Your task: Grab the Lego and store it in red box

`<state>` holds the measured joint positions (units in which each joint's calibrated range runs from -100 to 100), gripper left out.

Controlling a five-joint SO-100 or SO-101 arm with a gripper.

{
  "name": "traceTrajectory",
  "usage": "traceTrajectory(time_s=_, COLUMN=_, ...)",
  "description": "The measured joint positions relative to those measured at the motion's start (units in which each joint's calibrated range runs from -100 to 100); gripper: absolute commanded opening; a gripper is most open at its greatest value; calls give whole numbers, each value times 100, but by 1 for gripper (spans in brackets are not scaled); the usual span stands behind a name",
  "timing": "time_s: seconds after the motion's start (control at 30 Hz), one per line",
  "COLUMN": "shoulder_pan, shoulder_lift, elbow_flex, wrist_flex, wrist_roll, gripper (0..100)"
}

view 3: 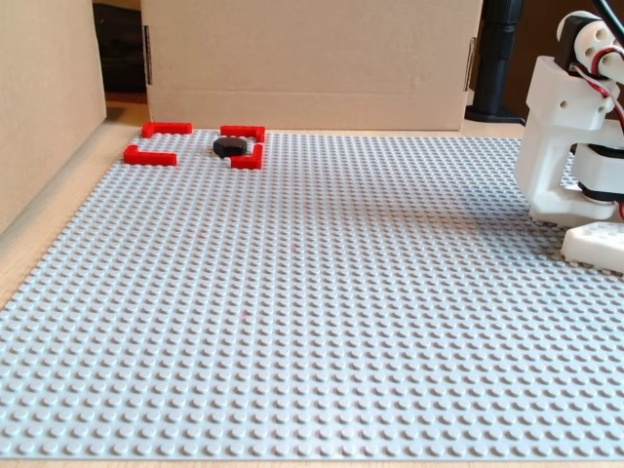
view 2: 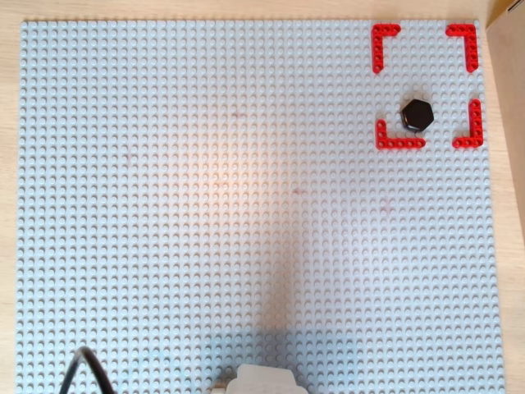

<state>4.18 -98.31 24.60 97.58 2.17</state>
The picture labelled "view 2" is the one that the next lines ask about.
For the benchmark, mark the red L-shaped Lego beam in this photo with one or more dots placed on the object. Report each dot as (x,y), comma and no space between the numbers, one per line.
(476,123)
(400,142)
(377,49)
(472,49)

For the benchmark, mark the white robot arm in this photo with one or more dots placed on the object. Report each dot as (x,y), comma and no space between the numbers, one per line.
(266,379)

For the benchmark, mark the black hexagonal Lego piece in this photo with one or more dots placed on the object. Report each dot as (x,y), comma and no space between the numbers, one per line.
(417,114)

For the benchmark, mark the grey Lego baseplate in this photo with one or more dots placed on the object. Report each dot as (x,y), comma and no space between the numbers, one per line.
(246,205)

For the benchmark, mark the large cardboard box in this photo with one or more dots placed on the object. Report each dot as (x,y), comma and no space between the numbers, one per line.
(508,82)

